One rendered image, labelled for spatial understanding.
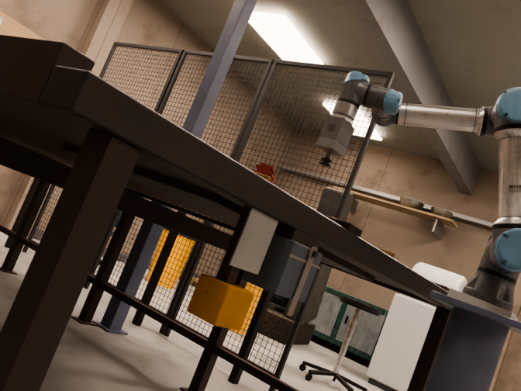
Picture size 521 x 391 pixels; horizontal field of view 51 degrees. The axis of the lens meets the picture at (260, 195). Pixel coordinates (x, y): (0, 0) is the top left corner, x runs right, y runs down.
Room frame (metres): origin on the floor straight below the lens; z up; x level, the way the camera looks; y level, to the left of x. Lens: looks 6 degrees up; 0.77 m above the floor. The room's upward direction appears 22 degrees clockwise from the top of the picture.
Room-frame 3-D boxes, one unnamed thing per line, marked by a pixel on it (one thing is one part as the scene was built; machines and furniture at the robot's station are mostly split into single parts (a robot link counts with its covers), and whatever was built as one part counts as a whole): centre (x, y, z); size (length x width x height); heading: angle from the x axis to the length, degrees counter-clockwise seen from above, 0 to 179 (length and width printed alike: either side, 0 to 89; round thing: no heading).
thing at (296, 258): (1.26, -0.11, 0.77); 0.14 x 0.11 x 0.18; 143
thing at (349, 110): (1.74, -0.16, 1.30); 0.08 x 0.08 x 0.05
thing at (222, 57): (3.62, 0.58, 1.20); 0.17 x 0.17 x 2.40; 53
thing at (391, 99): (1.73, -0.26, 1.38); 0.11 x 0.11 x 0.08; 74
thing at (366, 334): (8.11, -1.81, 0.38); 1.90 x 1.80 x 0.75; 57
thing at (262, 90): (4.42, 0.69, 1.11); 3.04 x 0.03 x 2.21; 53
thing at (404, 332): (5.85, -2.10, 0.68); 0.69 x 0.60 x 1.37; 146
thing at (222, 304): (1.11, -0.01, 0.74); 0.09 x 0.08 x 0.24; 143
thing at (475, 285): (1.71, -0.77, 0.95); 0.15 x 0.15 x 0.10
